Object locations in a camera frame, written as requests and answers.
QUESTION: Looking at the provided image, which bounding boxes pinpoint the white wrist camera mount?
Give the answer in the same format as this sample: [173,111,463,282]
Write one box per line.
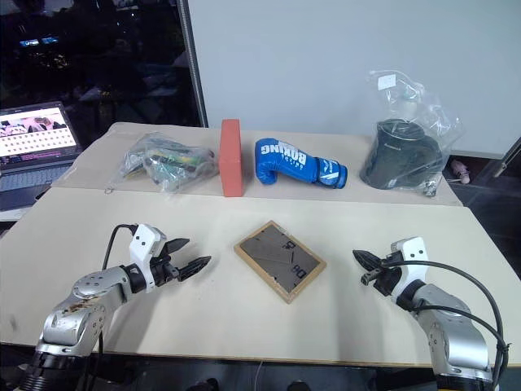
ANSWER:
[389,236,430,303]
[129,222,168,283]

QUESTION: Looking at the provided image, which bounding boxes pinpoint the small pink object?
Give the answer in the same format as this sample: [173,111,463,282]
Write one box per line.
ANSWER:
[450,159,472,182]

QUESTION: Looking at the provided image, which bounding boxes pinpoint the plastic bag with black item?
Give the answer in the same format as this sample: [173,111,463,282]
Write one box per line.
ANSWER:
[358,69,465,200]

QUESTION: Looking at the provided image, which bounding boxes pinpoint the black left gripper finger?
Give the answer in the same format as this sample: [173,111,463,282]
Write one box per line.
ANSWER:
[164,237,191,256]
[177,255,213,283]

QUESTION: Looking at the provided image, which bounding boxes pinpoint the grey slanted metal bar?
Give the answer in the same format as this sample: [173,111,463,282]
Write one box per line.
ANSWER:
[493,135,521,178]

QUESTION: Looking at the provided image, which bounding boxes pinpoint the laptop computer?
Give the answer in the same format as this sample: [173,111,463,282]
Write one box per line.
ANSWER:
[0,100,84,213]

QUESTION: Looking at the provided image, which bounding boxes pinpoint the plastic bag with green items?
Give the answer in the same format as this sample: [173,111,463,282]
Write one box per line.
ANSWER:
[112,132,220,196]

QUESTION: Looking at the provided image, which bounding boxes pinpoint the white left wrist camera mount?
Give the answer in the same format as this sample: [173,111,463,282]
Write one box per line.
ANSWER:
[129,222,168,283]

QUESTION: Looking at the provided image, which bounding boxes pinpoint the wooden picture frame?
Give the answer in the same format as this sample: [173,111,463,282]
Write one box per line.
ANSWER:
[233,220,328,305]

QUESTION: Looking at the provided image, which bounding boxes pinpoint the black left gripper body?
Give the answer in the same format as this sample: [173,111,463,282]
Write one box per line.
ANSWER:
[148,240,182,287]

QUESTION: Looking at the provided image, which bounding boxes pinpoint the blue boxing glove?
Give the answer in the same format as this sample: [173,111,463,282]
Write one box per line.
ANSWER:
[254,137,349,191]

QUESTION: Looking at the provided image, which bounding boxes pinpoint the red brick block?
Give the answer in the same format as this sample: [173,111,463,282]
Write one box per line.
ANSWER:
[218,118,246,198]

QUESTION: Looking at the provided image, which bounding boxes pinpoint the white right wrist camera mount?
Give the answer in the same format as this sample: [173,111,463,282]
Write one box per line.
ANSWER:
[389,236,430,303]

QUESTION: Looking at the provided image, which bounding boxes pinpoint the grey metal partition post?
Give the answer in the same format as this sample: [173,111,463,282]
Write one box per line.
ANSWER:
[177,0,209,128]

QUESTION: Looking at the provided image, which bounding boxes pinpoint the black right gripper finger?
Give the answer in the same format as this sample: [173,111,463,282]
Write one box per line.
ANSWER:
[352,248,384,270]
[359,270,384,287]

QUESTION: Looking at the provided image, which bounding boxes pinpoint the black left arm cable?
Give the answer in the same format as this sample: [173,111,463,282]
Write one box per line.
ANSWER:
[95,223,138,356]

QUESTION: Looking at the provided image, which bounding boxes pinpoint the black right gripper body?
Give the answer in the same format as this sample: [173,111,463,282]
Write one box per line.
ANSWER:
[375,252,405,297]

